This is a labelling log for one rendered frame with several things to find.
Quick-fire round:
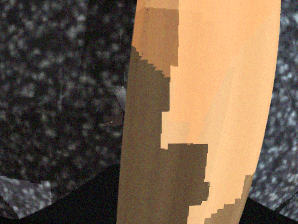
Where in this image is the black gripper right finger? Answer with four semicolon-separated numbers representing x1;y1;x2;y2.
239;196;298;224

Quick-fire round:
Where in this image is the brown wooden board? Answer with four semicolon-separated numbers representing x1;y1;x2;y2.
116;0;281;224

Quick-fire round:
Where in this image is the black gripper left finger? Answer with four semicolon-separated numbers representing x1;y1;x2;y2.
0;164;120;224

